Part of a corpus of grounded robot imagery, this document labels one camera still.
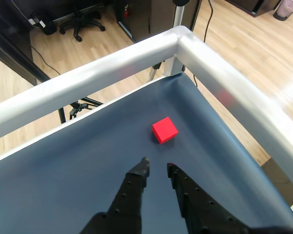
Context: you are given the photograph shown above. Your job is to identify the dark low furniture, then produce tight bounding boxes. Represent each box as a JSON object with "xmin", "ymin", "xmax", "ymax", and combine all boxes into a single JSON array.
[{"xmin": 228, "ymin": 0, "xmax": 283, "ymax": 18}]

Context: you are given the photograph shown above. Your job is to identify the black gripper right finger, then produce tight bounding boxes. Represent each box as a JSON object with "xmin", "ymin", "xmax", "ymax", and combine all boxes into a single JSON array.
[{"xmin": 167, "ymin": 162, "xmax": 293, "ymax": 234}]

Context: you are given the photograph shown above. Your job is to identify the black desk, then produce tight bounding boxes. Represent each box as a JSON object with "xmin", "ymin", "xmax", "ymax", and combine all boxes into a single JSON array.
[{"xmin": 0, "ymin": 0, "xmax": 51, "ymax": 86}]

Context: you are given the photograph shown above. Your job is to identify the blue-grey table mat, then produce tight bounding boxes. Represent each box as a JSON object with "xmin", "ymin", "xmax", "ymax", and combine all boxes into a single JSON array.
[{"xmin": 0, "ymin": 72, "xmax": 293, "ymax": 234}]

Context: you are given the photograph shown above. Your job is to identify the black tripod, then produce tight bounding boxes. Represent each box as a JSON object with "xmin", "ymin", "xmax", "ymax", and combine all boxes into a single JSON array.
[{"xmin": 58, "ymin": 96, "xmax": 105, "ymax": 125}]

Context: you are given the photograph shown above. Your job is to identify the red cube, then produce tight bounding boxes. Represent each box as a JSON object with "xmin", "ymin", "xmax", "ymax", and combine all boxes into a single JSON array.
[{"xmin": 152, "ymin": 117, "xmax": 179, "ymax": 144}]

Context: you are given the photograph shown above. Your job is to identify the silver stand pole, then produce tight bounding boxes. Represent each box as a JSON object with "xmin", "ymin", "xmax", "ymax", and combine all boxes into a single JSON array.
[{"xmin": 172, "ymin": 0, "xmax": 190, "ymax": 27}]

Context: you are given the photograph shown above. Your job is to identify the pink bin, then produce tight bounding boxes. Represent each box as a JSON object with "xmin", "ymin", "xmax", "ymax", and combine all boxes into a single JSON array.
[{"xmin": 272, "ymin": 0, "xmax": 293, "ymax": 21}]

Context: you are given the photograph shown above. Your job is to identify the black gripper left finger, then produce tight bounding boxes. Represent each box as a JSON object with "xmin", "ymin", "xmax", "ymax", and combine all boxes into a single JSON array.
[{"xmin": 79, "ymin": 156, "xmax": 151, "ymax": 234}]

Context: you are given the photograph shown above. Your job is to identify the black cabinet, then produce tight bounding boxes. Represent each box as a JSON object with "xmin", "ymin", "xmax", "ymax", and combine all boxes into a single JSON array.
[{"xmin": 112, "ymin": 0, "xmax": 202, "ymax": 44}]

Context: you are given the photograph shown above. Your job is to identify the black office chair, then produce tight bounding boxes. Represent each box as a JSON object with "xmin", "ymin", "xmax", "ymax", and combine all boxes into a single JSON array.
[{"xmin": 59, "ymin": 3, "xmax": 106, "ymax": 42}]

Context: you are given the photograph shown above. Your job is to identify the black hanging cable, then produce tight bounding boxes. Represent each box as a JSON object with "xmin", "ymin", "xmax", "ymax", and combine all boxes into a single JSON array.
[{"xmin": 203, "ymin": 0, "xmax": 214, "ymax": 42}]

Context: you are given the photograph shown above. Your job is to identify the black floor cable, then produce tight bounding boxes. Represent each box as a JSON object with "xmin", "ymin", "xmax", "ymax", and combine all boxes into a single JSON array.
[{"xmin": 30, "ymin": 45, "xmax": 62, "ymax": 75}]

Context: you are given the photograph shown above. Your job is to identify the silver metal frame rail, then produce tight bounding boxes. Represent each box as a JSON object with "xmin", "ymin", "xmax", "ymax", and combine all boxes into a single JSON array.
[{"xmin": 0, "ymin": 25, "xmax": 293, "ymax": 195}]

